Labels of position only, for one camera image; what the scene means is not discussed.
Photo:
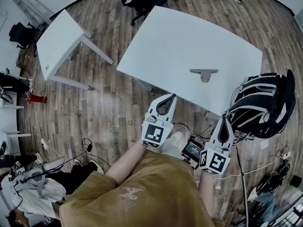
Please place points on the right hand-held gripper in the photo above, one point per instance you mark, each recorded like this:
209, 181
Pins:
216, 162

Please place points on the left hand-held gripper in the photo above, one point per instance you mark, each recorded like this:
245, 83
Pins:
154, 133

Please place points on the person's left forearm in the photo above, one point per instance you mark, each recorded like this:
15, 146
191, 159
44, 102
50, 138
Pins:
127, 159

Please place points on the person's right forearm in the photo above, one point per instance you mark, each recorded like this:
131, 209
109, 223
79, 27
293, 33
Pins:
207, 185

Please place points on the person's white shoe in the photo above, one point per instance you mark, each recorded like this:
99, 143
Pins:
176, 137

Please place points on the small black screen device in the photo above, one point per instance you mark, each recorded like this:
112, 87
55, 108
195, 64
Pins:
191, 148

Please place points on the white paper sheet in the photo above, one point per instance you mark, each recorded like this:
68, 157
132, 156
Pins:
264, 145

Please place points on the person's light grey trousers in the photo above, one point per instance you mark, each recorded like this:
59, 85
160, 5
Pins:
170, 150

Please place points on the person's mustard shirt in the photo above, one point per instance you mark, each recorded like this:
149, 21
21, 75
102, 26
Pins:
154, 188

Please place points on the white metal rack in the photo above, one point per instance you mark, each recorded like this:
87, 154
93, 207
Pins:
291, 216

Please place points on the small white side table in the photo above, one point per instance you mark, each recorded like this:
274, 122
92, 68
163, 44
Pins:
59, 39

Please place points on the white power strip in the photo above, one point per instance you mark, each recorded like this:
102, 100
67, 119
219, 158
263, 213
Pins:
44, 143

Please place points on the red fire extinguisher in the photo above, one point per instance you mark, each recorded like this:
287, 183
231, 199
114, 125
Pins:
36, 98

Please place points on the grey metal ladder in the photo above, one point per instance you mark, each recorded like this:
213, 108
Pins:
30, 7

